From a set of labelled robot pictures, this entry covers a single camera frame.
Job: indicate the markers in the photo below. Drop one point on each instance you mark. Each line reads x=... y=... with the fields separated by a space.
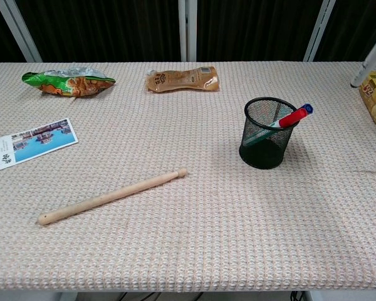
x=368 y=61

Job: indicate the black pen cup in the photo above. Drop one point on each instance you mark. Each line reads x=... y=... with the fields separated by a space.
x=263 y=150

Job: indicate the red and blue marker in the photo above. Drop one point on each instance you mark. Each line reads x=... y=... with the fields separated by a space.
x=291 y=119

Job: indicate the brown spout pouch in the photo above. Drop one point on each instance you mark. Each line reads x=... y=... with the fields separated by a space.
x=183 y=80

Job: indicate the beige woven tablecloth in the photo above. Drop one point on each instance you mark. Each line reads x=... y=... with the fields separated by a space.
x=188 y=225

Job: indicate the wooden stick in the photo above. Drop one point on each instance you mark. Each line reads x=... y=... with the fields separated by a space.
x=112 y=197

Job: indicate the green snack bag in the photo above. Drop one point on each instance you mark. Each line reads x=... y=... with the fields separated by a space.
x=69 y=82

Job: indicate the blue picture postcard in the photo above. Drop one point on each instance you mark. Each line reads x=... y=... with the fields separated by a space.
x=34 y=142

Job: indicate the white frame post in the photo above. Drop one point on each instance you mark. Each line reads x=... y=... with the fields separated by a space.
x=187 y=31
x=18 y=31
x=318 y=31

